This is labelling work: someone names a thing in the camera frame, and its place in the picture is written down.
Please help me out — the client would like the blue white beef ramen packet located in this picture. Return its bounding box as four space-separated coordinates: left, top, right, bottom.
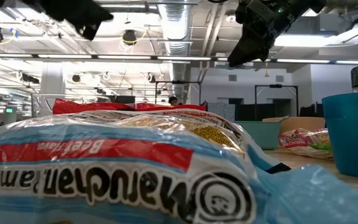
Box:
0 109 358 224

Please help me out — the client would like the white building column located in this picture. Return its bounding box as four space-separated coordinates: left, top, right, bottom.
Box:
40 62 67 95

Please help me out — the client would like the silver round air duct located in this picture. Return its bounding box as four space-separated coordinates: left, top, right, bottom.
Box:
158 0 195 105

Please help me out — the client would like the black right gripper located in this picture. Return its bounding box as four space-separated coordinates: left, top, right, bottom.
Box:
227 0 295 68

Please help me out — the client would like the black background monitor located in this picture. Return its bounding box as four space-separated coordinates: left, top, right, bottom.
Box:
96 95 136 105

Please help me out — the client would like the light teal handled basket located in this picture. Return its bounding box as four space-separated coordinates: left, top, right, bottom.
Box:
233 121 282 151

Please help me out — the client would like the black gantry frame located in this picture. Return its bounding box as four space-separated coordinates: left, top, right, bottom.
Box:
254 83 300 118
155 80 202 106

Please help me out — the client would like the long ceiling light strip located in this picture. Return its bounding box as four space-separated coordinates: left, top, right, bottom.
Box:
0 52 358 65

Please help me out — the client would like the lime chili shrimp ramen packet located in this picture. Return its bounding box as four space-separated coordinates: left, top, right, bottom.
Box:
278 128 334 160

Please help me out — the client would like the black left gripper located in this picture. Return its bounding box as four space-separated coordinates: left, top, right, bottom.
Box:
40 0 114 41

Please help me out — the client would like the red yellow beef ramen packet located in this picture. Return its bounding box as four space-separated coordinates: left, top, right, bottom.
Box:
52 98 208 115

